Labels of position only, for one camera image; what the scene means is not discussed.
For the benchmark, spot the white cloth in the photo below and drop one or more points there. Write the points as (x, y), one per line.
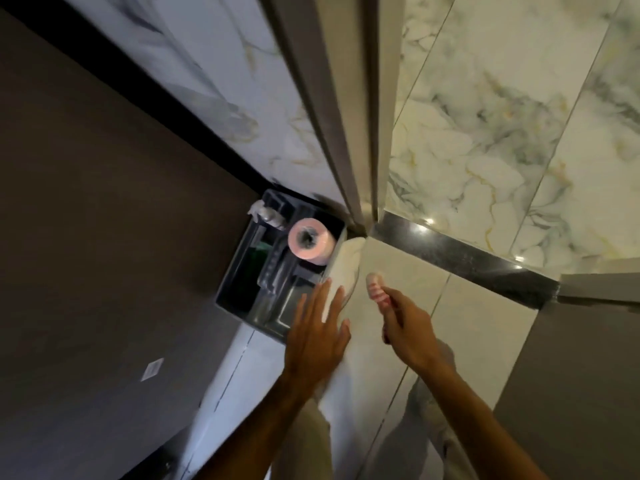
(346, 264)

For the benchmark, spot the green bottle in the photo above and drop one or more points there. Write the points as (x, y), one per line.
(261, 259)

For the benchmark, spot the person's left thumb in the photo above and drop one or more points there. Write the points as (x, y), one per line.
(345, 330)

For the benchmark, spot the person's right forearm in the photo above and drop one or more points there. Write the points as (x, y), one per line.
(475, 424)

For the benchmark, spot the grey door frame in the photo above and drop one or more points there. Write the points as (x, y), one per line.
(330, 94)

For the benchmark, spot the white wall socket plate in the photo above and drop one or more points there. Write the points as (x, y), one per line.
(152, 370)

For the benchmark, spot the person's right thumb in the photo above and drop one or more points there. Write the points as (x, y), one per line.
(395, 300)

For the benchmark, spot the grey plastic cleaning caddy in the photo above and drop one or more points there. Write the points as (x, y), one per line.
(255, 289)

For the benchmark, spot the pink toilet paper roll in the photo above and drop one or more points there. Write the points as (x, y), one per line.
(311, 240)

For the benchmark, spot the white spray bottle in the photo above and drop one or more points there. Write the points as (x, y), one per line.
(267, 213)

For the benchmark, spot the person's right hand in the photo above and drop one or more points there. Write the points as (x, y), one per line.
(410, 334)

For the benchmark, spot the person's left forearm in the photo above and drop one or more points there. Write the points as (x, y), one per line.
(260, 429)

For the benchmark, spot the pink striped cloth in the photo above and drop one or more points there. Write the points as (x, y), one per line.
(376, 289)

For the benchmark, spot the black stone threshold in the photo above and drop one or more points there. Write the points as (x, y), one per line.
(465, 262)

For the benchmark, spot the person's left middle finger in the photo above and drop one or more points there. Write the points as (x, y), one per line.
(324, 297)

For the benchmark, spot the person's left hand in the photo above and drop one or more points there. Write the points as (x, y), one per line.
(312, 339)

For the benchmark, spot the clear plastic brush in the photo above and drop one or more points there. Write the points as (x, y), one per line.
(272, 277)

